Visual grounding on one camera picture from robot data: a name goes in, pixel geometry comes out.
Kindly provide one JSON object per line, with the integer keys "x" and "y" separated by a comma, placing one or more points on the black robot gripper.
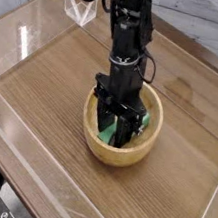
{"x": 118, "y": 93}

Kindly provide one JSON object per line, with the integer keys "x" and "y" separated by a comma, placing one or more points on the green rectangular block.
{"x": 108, "y": 135}

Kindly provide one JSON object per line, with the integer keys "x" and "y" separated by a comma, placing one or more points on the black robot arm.
{"x": 131, "y": 30}

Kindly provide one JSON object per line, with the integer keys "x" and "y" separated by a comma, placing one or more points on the brown wooden bowl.
{"x": 139, "y": 146}

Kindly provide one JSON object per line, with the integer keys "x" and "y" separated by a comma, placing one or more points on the clear acrylic tray wall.
{"x": 31, "y": 165}

